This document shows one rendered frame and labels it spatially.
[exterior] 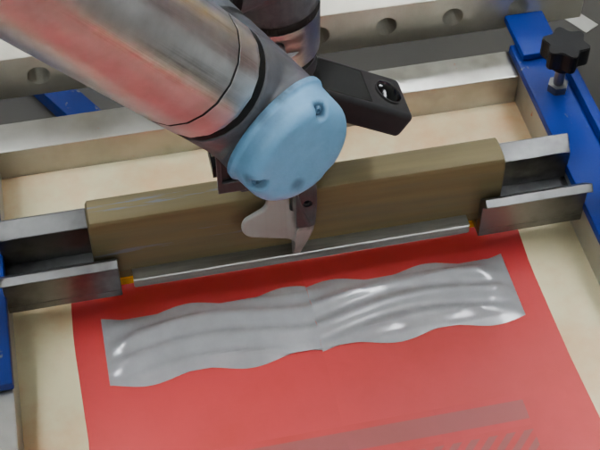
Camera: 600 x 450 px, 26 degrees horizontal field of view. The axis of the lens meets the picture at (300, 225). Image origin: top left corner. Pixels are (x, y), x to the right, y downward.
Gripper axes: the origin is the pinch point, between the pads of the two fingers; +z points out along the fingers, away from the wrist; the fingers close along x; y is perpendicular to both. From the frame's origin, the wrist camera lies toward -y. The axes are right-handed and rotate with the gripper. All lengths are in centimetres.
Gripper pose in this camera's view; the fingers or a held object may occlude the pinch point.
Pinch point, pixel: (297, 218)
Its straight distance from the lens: 112.6
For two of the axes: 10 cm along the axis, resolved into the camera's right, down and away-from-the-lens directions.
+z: 0.0, 6.5, 7.6
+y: -9.8, 1.6, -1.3
